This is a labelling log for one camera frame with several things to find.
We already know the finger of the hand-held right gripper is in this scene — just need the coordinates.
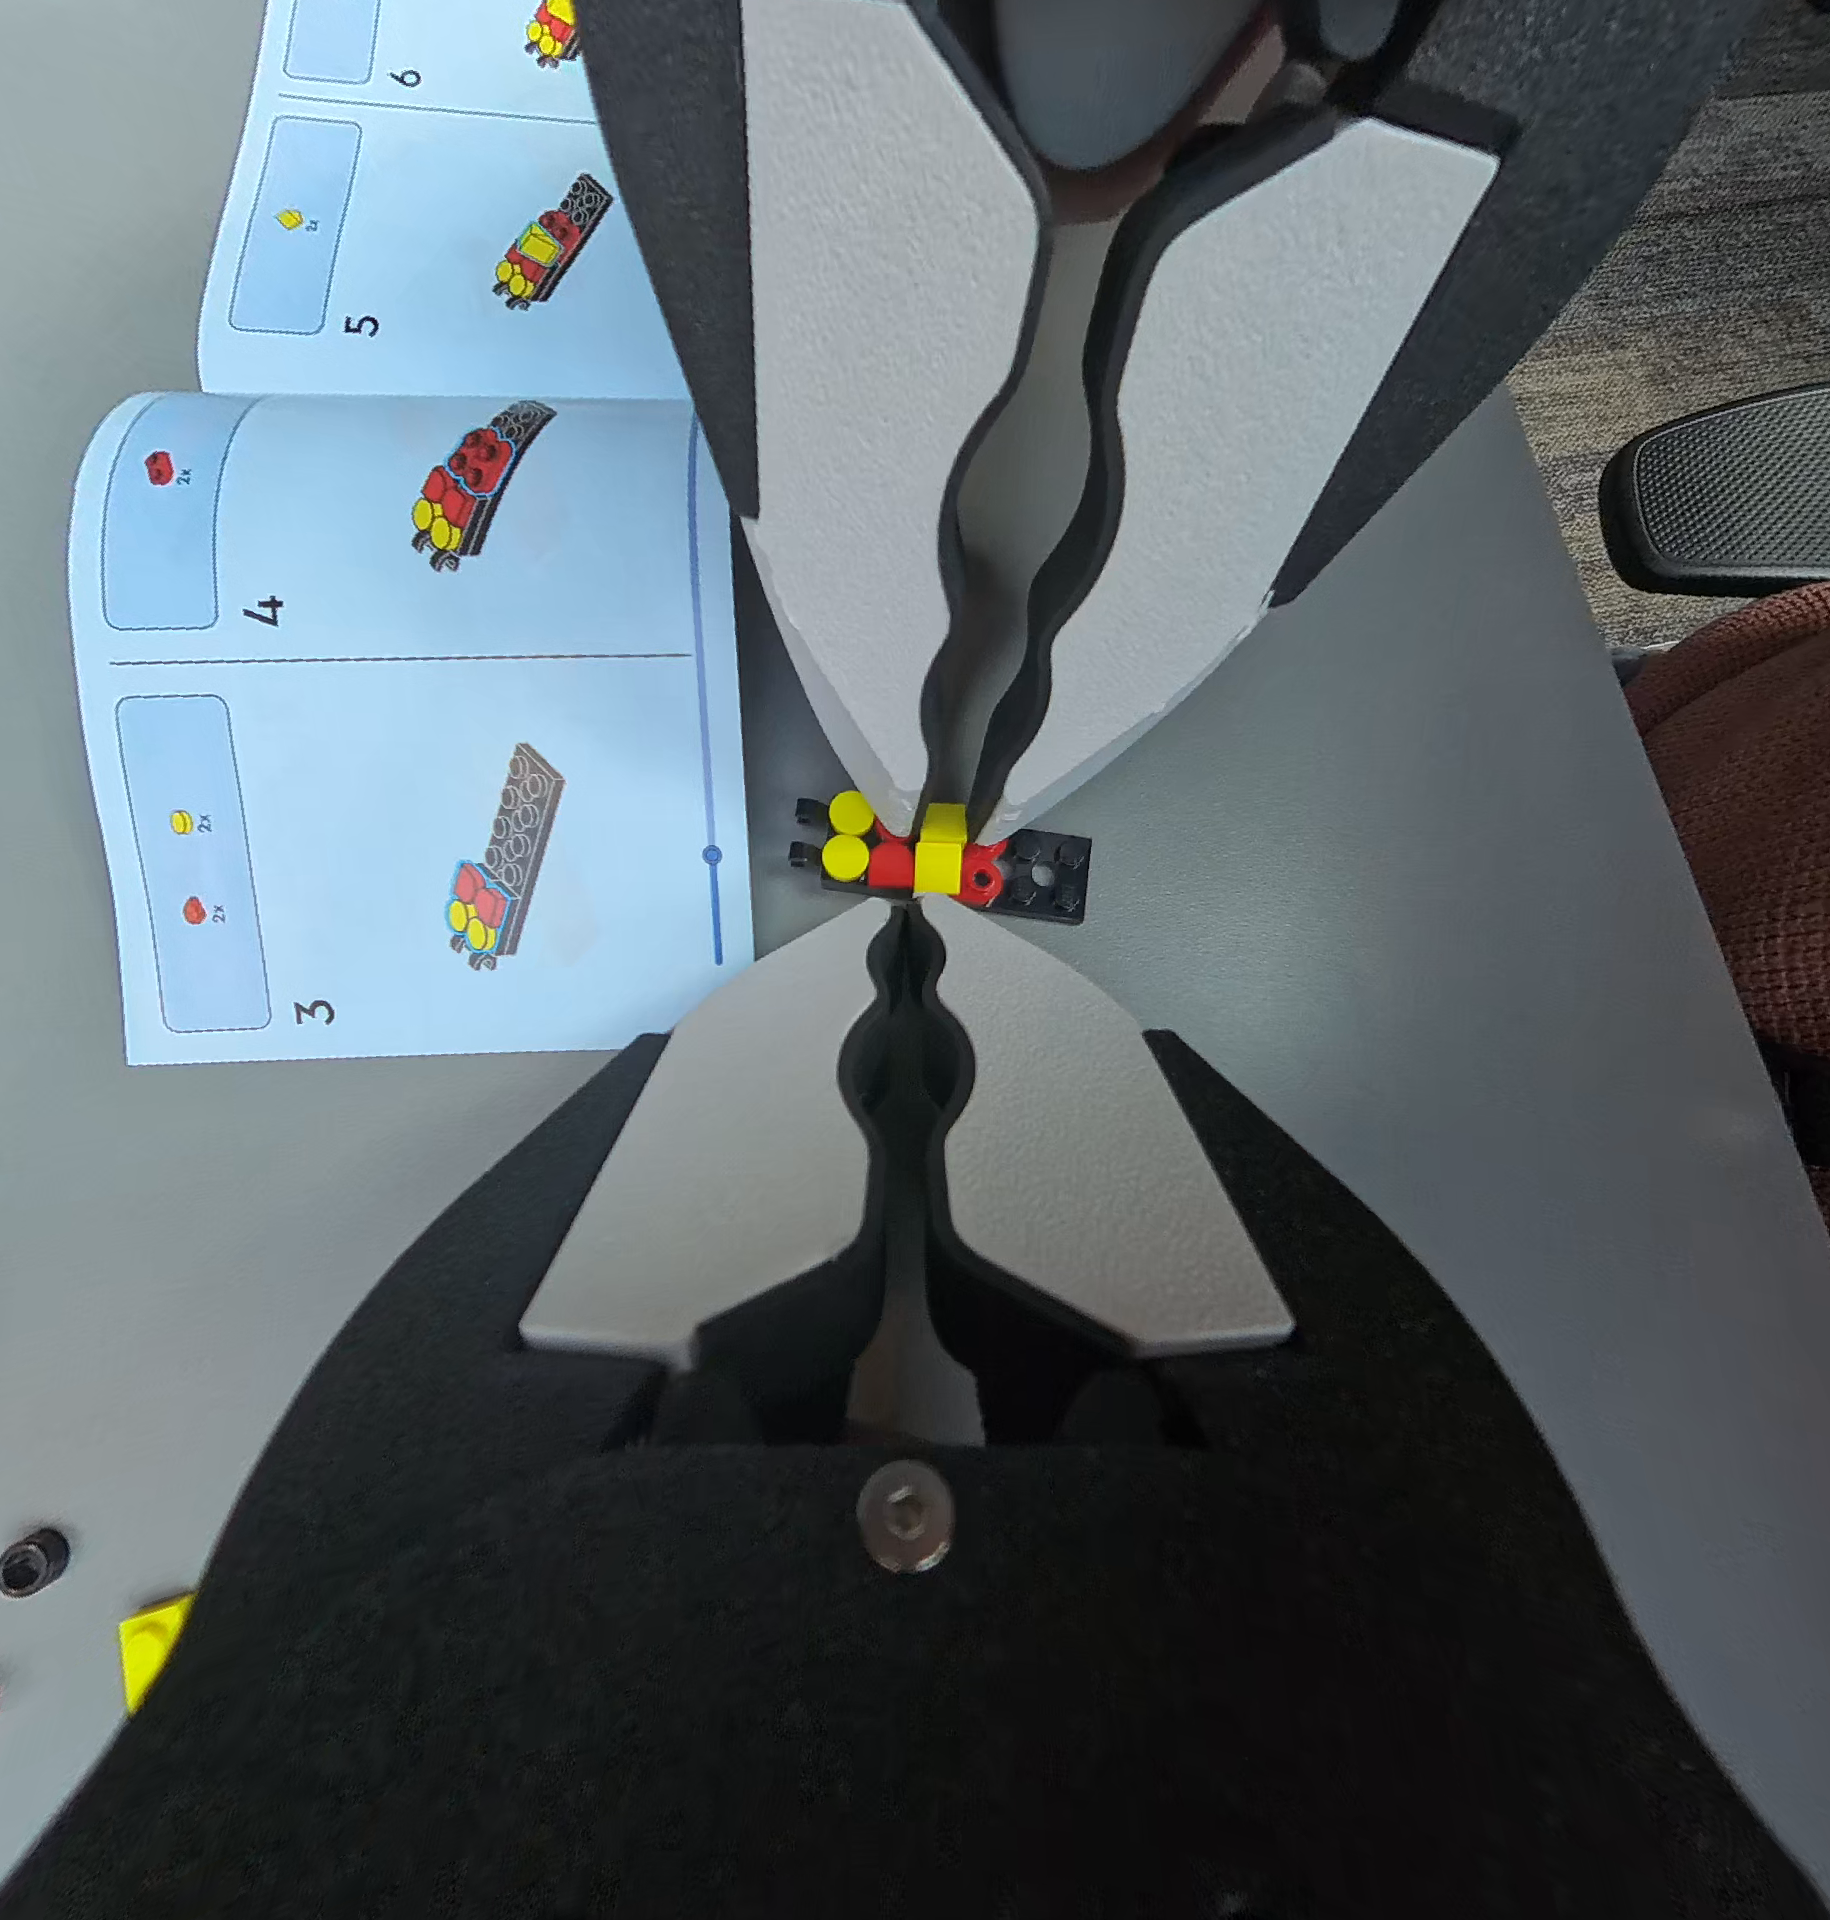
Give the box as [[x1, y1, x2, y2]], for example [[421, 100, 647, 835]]
[[734, 0, 1061, 830], [972, 103, 1505, 830]]

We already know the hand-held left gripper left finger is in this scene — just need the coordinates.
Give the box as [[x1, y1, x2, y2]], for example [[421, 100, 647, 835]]
[[518, 906, 917, 1375]]

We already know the small yellow toy brick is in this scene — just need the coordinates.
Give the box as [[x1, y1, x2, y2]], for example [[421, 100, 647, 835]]
[[116, 1590, 197, 1717]]

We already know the black mesh chair armrest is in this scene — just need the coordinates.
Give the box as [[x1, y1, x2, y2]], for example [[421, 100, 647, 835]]
[[1595, 382, 1830, 599]]

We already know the red yellow black toy brick model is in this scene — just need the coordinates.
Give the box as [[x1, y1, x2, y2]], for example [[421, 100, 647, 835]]
[[785, 790, 1093, 932]]

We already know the light blue instruction booklet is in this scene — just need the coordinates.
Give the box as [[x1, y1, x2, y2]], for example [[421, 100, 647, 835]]
[[66, 0, 756, 1070]]

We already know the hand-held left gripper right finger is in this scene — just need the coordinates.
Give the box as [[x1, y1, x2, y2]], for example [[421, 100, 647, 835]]
[[911, 906, 1295, 1362]]

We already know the reddish brown fabric chair seat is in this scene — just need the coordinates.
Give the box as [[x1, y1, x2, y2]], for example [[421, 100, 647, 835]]
[[1619, 577, 1830, 1353]]

